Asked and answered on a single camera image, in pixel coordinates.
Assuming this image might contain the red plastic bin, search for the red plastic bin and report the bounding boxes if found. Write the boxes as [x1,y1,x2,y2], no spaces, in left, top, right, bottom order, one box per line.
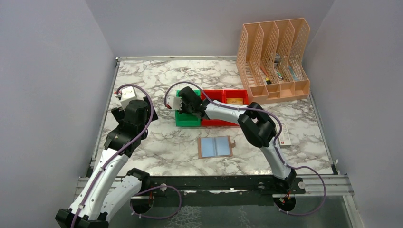
[223,89,250,105]
[200,90,234,127]

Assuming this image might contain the tan leather card holder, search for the tan leather card holder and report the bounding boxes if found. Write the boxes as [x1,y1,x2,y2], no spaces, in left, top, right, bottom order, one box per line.
[197,135,236,159]

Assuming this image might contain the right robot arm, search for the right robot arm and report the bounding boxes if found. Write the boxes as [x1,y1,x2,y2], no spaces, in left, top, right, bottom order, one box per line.
[178,86,296,193]

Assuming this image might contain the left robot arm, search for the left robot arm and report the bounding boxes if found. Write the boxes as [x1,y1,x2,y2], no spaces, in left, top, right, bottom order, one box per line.
[55,97,158,228]

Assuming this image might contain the gold cards stack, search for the gold cards stack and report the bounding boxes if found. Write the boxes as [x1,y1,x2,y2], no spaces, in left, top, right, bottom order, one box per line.
[226,97,244,105]

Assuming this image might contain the green plastic bin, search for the green plastic bin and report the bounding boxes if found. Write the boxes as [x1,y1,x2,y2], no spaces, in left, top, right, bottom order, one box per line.
[175,104,201,127]

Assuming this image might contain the peach file organizer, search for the peach file organizer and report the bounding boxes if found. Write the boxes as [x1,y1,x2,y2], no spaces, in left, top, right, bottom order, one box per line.
[236,18,310,105]

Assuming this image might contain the items in organizer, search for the items in organizer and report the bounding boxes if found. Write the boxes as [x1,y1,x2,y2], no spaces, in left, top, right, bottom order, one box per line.
[260,53,299,85]

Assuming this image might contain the white small box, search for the white small box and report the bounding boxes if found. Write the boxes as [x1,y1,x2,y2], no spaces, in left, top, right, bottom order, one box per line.
[278,123,292,147]

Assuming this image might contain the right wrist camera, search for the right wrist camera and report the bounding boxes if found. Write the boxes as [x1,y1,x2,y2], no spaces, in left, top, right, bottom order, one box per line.
[166,96,182,111]

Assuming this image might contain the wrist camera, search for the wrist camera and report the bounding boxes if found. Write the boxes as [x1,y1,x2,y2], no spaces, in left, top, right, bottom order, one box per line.
[166,96,182,111]
[115,86,138,110]

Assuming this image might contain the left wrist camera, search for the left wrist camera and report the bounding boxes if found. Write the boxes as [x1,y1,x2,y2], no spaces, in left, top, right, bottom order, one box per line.
[115,86,138,110]

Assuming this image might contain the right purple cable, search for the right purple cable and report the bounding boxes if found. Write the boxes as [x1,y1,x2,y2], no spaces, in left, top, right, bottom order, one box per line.
[163,82,327,217]

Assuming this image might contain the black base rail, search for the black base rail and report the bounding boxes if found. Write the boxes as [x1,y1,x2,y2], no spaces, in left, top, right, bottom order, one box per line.
[130,175,306,211]

